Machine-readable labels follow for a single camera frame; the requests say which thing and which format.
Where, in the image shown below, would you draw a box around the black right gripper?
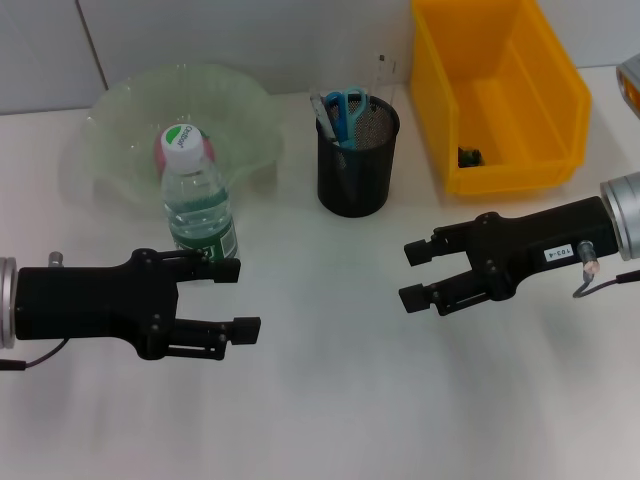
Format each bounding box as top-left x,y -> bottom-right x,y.
398,196 -> 621,317

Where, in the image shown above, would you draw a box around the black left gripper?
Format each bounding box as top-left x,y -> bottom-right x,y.
14,247 -> 263,361

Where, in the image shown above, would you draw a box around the clear green-label water bottle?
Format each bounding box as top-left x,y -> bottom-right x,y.
158,123 -> 242,282

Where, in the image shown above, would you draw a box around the green plastic wrapper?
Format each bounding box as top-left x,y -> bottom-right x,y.
457,144 -> 486,169

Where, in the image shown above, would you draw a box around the pink peach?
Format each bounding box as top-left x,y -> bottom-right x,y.
152,130 -> 219,174

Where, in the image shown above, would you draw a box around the blue sheathed scissors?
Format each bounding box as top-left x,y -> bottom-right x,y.
323,86 -> 370,201

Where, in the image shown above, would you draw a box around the grey white ballpoint pen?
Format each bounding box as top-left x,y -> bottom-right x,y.
308,92 -> 342,149

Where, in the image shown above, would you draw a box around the transparent plastic ruler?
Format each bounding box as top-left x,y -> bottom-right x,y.
367,49 -> 400,106

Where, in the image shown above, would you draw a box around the black mesh pen holder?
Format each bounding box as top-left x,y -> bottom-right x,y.
315,94 -> 402,219

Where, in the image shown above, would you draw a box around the green glass fruit bowl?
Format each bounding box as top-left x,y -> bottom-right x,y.
59,59 -> 286,211

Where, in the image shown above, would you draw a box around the yellow plastic bin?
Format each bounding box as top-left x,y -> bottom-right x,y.
410,0 -> 594,197

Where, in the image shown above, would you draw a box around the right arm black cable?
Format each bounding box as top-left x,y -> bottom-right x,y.
571,239 -> 640,300

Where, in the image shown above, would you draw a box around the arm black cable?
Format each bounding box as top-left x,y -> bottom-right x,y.
0,339 -> 71,372
571,239 -> 640,300

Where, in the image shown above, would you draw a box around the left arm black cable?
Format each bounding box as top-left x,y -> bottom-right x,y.
0,339 -> 71,372

